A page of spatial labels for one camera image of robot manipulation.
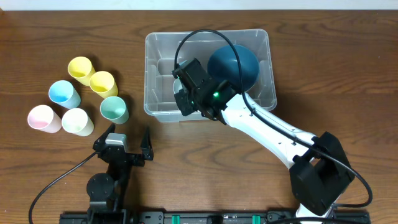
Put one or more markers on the yellow cup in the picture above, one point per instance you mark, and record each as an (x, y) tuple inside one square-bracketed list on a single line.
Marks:
[(81, 69), (104, 84)]

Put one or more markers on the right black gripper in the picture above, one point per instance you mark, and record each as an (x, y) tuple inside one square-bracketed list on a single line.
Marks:
[(184, 101)]

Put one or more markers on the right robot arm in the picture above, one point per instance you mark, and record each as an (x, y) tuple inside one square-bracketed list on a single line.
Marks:
[(318, 166)]

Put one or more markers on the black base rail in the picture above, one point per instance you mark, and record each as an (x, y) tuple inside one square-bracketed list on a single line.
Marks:
[(177, 218)]

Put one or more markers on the mint green cup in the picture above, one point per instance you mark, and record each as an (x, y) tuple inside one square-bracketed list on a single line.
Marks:
[(114, 109)]

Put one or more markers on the yellow cup rear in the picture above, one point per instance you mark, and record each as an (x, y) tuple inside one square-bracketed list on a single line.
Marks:
[(81, 69)]

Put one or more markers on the grey small bowl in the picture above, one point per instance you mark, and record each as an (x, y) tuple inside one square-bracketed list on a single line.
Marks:
[(178, 88)]

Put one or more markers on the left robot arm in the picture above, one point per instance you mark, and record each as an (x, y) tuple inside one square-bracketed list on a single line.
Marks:
[(107, 190)]

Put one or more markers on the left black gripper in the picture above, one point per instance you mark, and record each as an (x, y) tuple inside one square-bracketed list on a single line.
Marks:
[(130, 158)]

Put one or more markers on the cream white cup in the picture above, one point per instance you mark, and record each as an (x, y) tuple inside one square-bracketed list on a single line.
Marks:
[(76, 121)]

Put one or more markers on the yellow cup front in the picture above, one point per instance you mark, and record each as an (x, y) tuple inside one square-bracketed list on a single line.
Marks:
[(104, 84)]

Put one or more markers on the clear plastic storage container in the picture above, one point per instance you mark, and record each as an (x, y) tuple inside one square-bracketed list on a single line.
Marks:
[(159, 100)]

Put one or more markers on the dark blue bowl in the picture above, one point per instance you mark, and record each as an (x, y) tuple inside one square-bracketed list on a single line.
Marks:
[(223, 65)]

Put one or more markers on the pink cup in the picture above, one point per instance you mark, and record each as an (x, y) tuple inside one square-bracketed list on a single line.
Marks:
[(43, 118)]

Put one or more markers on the light blue cup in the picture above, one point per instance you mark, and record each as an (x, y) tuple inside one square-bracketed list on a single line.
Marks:
[(64, 94)]

